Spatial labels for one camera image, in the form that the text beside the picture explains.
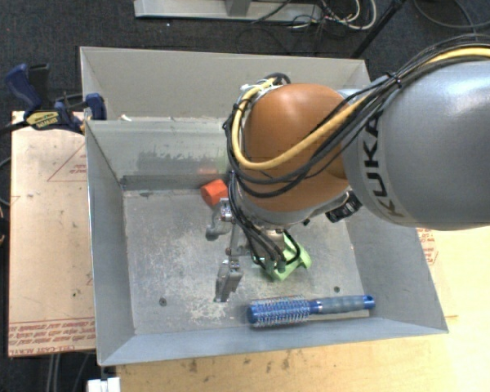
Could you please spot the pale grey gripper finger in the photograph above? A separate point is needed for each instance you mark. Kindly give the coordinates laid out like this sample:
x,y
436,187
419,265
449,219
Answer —
x,y
236,277
222,286

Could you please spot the orange block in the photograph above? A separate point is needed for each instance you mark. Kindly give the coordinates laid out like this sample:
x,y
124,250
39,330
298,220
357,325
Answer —
x,y
213,192

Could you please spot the blue round hairbrush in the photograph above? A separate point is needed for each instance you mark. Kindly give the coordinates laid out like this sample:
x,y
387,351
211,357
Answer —
x,y
286,311

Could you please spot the grey metal bin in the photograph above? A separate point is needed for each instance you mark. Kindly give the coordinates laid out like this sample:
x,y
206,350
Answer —
x,y
171,251

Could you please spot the pale green plastic piece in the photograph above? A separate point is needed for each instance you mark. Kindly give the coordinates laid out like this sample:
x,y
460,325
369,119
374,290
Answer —
x,y
296,261

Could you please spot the brown cardboard board, red print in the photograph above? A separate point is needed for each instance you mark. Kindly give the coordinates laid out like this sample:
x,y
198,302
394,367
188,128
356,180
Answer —
x,y
49,235

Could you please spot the black cylinder on white bracket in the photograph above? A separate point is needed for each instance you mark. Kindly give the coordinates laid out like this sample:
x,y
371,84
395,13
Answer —
x,y
343,210

